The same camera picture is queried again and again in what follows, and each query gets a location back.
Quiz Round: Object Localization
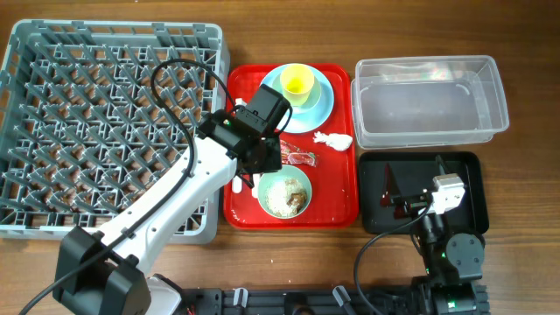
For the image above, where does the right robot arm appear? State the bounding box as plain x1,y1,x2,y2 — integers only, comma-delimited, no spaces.
380,157,490,314

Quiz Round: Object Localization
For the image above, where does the red strawberry candy wrapper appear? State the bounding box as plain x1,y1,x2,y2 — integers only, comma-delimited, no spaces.
280,140,318,167

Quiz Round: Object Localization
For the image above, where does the light blue plate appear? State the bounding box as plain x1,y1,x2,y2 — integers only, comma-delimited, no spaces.
261,64,334,134

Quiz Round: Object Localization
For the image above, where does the clear plastic bin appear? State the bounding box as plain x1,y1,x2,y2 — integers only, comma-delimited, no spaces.
351,55,510,150

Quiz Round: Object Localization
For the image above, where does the white plastic spoon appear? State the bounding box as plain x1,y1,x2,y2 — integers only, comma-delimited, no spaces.
251,174,261,199

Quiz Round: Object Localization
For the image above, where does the green bowl with rice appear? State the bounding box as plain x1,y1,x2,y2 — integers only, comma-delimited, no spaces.
256,164,313,220

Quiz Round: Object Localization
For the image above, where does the red plastic tray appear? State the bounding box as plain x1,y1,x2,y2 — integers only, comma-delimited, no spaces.
223,63,359,229

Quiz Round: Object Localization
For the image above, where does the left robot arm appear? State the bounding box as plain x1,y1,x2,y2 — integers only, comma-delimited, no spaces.
52,85,292,314

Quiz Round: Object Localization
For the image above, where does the yellow plastic cup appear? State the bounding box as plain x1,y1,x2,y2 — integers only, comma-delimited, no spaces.
280,64,315,107

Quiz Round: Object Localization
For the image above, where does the white napkin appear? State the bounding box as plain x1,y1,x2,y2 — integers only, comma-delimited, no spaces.
313,131,353,151

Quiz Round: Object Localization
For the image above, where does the grey dishwasher rack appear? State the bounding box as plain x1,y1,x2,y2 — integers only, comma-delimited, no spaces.
1,19,230,240

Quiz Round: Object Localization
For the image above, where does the black plastic tray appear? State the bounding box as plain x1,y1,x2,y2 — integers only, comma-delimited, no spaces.
358,151,489,234

